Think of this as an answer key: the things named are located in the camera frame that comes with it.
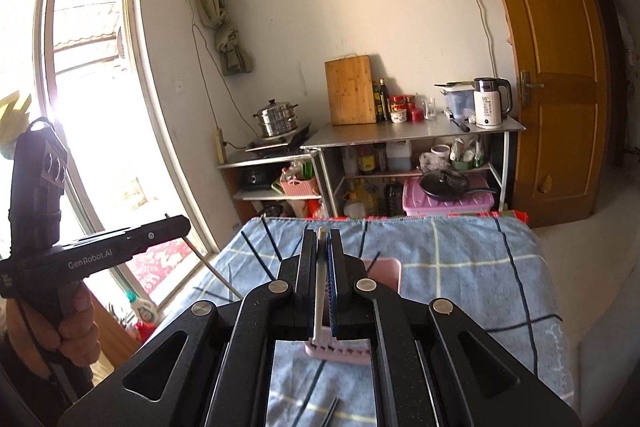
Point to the black lidded frying pan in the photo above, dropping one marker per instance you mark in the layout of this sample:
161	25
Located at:
445	184

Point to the red patterned rug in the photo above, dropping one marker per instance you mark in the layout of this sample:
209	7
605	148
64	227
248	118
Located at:
165	262

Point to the white electric kettle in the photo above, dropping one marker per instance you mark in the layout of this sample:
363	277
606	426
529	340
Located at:
489	107

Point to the pink storage box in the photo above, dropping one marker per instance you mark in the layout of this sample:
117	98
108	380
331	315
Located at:
440	206

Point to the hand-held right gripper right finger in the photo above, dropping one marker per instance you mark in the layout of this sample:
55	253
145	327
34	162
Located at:
331	282

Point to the steel steamer pot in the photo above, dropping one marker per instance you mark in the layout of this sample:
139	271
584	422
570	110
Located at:
275	119

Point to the clear drinking glass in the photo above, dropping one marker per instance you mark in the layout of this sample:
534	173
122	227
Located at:
431	109

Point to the brown wooden door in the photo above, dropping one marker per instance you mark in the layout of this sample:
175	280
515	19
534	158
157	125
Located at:
545	32

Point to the person's left forearm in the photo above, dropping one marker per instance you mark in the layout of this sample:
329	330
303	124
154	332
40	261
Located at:
30	397

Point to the clear plastic container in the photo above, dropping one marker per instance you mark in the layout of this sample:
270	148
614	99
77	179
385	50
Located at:
457	102

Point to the white plastic jug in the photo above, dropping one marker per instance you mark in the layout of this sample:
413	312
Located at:
399	157

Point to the white window frame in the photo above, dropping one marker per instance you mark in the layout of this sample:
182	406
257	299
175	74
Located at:
145	82

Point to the small pink woven basket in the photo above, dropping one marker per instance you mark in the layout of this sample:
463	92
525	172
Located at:
299	187

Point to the low metal shelf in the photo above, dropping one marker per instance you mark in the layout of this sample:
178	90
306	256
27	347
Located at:
260	159

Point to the red floral blanket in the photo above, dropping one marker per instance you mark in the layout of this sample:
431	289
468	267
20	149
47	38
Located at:
500	214

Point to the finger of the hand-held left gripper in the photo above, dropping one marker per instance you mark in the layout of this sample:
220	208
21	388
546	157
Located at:
305	277
155	237

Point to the wooden cutting board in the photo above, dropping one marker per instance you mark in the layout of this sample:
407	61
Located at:
350	89

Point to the beige power strip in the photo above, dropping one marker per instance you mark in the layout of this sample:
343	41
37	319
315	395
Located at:
220	147

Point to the dark sauce bottle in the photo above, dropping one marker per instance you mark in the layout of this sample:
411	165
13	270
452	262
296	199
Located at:
376	104

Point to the black induction cooker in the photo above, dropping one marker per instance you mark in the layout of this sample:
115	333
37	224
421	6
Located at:
280	142

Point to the white cup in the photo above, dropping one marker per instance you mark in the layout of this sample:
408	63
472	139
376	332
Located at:
440	153

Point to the dark oil bottle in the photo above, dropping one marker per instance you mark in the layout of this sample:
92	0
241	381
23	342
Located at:
384	104

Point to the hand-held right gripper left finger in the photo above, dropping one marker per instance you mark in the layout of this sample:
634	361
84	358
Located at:
305	277

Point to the stainless steel kitchen table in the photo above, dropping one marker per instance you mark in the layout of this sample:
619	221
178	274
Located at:
400	132

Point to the black kitchen appliance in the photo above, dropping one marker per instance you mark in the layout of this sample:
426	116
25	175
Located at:
256	178

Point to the white plastic bags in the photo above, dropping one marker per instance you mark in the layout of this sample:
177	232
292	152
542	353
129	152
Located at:
467	152

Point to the brown sauce bottle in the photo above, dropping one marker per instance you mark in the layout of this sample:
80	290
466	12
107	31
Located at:
366	159

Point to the blue plaid tablecloth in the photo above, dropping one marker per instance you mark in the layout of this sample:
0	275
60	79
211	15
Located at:
465	267

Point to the white wall switch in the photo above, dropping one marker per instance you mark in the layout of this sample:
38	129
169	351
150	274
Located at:
180	85

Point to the person's left hand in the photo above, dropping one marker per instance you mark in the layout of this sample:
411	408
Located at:
80	332

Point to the red lidded jar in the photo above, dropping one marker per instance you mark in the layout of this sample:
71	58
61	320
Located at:
398	109

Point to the small red jar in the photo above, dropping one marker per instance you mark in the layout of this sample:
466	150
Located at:
415	113

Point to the yellow oil jug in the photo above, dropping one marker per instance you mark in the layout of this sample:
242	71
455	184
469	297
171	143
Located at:
356	206

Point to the silver chopstick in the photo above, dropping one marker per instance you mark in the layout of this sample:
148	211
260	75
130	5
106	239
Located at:
215	269

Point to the pink plastic utensil basket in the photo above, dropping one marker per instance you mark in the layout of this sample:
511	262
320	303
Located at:
385	272

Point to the white detergent bottle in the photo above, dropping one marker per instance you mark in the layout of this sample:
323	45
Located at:
142	307

